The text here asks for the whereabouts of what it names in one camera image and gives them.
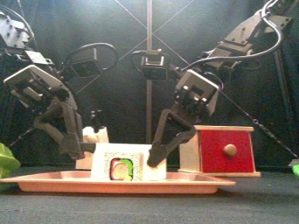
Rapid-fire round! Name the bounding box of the light wooden cube block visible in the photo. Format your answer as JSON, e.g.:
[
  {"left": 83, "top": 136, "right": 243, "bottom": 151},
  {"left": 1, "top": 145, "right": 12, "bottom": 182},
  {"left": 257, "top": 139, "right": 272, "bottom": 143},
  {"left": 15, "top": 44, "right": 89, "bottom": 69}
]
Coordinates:
[{"left": 75, "top": 125, "right": 111, "bottom": 171}]

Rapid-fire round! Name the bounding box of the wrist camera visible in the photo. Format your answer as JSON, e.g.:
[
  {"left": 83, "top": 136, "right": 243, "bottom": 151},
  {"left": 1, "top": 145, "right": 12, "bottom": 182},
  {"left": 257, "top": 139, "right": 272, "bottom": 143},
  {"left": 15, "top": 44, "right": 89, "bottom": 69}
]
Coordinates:
[
  {"left": 139, "top": 48, "right": 171, "bottom": 81},
  {"left": 69, "top": 47, "right": 104, "bottom": 79}
]

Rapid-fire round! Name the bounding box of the green toy lettuce leaf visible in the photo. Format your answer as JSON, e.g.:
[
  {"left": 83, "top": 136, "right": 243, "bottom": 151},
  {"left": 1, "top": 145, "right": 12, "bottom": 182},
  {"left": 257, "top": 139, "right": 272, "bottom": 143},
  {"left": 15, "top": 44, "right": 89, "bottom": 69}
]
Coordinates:
[{"left": 0, "top": 143, "right": 21, "bottom": 179}]

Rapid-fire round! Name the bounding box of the grey right arm cable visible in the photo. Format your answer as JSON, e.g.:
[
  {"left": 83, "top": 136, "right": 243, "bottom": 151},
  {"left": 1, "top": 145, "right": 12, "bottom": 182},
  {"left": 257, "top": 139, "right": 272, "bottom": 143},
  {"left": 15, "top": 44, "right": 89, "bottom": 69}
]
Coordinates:
[{"left": 180, "top": 0, "right": 284, "bottom": 73}]

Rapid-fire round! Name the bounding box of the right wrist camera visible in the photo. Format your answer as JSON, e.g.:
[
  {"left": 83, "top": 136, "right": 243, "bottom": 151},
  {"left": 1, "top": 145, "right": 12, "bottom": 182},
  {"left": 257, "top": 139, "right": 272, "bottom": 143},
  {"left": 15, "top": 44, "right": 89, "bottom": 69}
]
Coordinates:
[{"left": 139, "top": 48, "right": 171, "bottom": 81}]

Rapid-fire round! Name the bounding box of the pink plastic tray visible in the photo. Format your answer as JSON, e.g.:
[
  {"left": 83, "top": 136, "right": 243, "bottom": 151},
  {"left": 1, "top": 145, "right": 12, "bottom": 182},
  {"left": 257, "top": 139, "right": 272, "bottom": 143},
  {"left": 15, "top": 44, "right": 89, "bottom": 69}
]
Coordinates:
[{"left": 0, "top": 170, "right": 237, "bottom": 195}]

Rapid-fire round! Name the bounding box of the dark frame corner post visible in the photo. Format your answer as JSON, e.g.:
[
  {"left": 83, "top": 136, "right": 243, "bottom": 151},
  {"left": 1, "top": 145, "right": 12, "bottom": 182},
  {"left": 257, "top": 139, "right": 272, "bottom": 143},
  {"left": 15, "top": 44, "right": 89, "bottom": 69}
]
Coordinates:
[{"left": 272, "top": 38, "right": 294, "bottom": 141}]

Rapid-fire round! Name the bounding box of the toy sushi roll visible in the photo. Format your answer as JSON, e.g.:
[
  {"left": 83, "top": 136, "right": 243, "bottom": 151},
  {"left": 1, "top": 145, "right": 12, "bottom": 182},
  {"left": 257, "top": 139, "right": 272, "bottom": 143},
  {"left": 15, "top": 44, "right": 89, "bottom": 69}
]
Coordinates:
[{"left": 101, "top": 151, "right": 145, "bottom": 182}]

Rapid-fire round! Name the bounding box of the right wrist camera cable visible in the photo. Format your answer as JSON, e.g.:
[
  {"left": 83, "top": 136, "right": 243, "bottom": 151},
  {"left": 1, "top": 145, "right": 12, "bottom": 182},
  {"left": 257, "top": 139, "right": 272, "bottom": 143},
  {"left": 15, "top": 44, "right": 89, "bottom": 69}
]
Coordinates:
[{"left": 129, "top": 49, "right": 145, "bottom": 72}]

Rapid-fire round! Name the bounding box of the red drawer wooden knob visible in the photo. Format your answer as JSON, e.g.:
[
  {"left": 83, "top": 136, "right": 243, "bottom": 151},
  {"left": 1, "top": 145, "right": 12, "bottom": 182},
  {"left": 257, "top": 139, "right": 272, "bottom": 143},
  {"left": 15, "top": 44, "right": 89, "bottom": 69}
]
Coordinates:
[{"left": 197, "top": 129, "right": 257, "bottom": 173}]

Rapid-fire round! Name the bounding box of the metal frame pole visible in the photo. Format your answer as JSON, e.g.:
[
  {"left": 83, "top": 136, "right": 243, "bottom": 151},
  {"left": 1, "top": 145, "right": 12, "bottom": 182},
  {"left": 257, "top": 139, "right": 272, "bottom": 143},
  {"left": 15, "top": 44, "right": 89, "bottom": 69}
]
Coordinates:
[{"left": 144, "top": 0, "right": 155, "bottom": 144}]

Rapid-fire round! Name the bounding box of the small black upright part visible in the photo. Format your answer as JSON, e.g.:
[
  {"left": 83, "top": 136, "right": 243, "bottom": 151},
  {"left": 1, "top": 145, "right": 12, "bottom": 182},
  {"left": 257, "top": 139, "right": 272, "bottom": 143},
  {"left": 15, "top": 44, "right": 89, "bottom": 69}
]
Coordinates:
[{"left": 89, "top": 109, "right": 104, "bottom": 135}]

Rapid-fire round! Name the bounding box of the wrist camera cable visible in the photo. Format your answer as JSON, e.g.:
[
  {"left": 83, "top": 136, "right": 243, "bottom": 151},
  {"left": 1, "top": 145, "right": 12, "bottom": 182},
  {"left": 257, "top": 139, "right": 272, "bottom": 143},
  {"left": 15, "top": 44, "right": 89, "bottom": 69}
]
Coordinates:
[
  {"left": 63, "top": 42, "right": 119, "bottom": 74},
  {"left": 129, "top": 49, "right": 145, "bottom": 72}
]

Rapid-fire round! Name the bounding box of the wooden coin box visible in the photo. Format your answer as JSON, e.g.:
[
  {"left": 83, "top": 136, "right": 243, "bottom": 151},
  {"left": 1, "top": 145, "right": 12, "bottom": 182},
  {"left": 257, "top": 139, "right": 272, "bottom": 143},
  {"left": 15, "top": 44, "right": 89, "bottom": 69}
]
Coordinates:
[{"left": 177, "top": 125, "right": 261, "bottom": 178}]

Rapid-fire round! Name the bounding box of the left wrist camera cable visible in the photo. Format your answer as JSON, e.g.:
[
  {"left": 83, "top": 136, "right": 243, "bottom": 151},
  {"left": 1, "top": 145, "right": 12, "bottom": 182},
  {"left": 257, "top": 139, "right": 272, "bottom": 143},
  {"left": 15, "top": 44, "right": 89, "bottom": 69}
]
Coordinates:
[{"left": 63, "top": 42, "right": 119, "bottom": 74}]

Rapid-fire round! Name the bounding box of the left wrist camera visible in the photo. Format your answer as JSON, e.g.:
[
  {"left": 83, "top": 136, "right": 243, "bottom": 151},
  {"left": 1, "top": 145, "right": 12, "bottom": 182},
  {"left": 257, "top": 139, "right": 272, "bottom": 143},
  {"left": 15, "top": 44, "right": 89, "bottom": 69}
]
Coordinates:
[{"left": 69, "top": 47, "right": 104, "bottom": 79}]

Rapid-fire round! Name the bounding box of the diagonal frame brace wire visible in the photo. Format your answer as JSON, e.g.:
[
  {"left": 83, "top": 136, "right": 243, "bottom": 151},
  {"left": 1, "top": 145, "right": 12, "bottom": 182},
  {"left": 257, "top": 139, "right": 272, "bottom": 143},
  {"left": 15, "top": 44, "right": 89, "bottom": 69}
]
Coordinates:
[
  {"left": 8, "top": 0, "right": 196, "bottom": 147},
  {"left": 113, "top": 0, "right": 299, "bottom": 160}
]

